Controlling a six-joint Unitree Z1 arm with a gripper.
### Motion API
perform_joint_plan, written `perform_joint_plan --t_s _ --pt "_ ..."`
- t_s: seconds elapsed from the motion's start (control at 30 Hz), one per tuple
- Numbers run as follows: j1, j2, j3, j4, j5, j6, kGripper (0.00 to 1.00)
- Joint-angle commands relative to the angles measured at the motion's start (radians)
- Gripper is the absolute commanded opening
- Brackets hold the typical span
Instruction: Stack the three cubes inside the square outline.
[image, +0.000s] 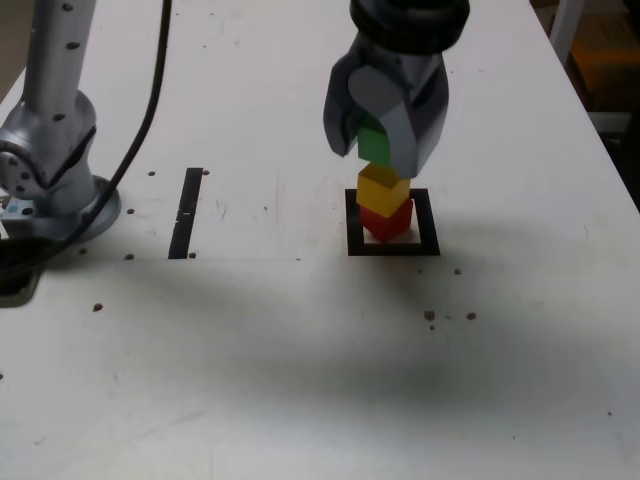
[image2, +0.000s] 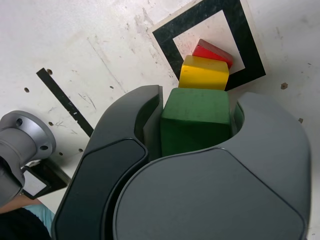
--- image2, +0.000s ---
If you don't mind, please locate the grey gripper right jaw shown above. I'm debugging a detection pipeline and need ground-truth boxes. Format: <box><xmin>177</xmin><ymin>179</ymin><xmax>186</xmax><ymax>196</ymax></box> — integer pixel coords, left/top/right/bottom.
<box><xmin>111</xmin><ymin>91</ymin><xmax>313</xmax><ymax>240</ymax></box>

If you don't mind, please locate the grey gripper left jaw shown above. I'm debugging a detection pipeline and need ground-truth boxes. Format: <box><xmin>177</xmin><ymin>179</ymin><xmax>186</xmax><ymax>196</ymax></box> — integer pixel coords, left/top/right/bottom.
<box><xmin>51</xmin><ymin>84</ymin><xmax>166</xmax><ymax>240</ymax></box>

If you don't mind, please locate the green cube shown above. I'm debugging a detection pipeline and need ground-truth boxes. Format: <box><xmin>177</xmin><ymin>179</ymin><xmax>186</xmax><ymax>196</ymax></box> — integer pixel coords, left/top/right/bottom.
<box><xmin>159</xmin><ymin>87</ymin><xmax>232</xmax><ymax>158</ymax></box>

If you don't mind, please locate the yellow cube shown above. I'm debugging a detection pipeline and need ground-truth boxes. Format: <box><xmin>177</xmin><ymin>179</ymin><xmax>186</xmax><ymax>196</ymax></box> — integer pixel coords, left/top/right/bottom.
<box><xmin>178</xmin><ymin>54</ymin><xmax>230</xmax><ymax>92</ymax></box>

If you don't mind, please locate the red cube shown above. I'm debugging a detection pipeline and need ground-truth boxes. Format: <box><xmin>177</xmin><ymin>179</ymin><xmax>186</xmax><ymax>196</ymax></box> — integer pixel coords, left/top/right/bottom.
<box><xmin>191</xmin><ymin>38</ymin><xmax>234</xmax><ymax>70</ymax></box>

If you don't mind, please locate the black tape square outline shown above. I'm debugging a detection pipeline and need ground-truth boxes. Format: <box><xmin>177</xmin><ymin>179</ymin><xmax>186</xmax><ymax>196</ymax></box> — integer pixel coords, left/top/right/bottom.
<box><xmin>151</xmin><ymin>0</ymin><xmax>267</xmax><ymax>91</ymax></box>

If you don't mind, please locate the black tape strip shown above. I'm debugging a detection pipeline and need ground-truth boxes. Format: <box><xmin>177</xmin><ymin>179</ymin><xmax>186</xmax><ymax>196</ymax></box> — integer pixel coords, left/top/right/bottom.
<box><xmin>36</xmin><ymin>67</ymin><xmax>95</xmax><ymax>138</ymax></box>

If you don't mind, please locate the person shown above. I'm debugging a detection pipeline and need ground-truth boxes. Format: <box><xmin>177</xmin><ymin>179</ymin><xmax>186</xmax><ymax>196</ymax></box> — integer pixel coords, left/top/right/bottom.
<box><xmin>0</xmin><ymin>194</ymin><xmax>55</xmax><ymax>240</ymax></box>

